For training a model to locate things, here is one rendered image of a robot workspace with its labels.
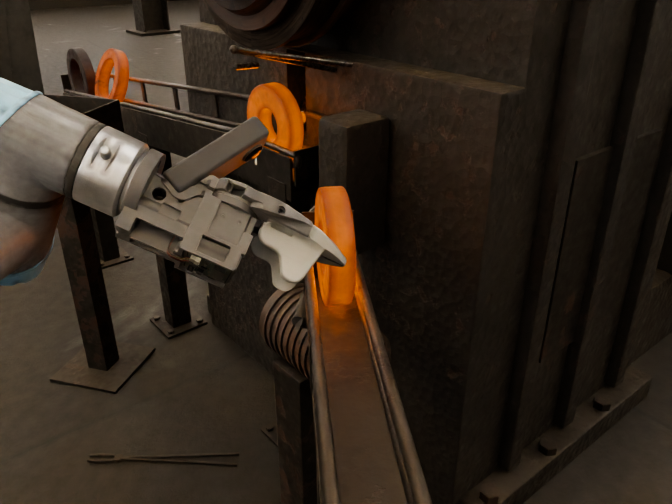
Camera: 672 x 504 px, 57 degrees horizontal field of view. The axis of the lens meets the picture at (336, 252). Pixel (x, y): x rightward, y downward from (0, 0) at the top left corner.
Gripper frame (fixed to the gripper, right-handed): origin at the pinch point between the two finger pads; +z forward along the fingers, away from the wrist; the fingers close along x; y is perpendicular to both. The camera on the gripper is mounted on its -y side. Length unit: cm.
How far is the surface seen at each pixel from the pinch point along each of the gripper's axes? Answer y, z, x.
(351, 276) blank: -2.6, 4.9, -11.3
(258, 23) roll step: -45, -20, -33
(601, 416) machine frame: -17, 85, -67
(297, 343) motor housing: 1.3, 6.7, -38.6
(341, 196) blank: -11.3, 0.2, -10.7
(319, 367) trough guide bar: 11.5, 2.3, 0.8
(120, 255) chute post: -35, -42, -178
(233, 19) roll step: -48, -25, -39
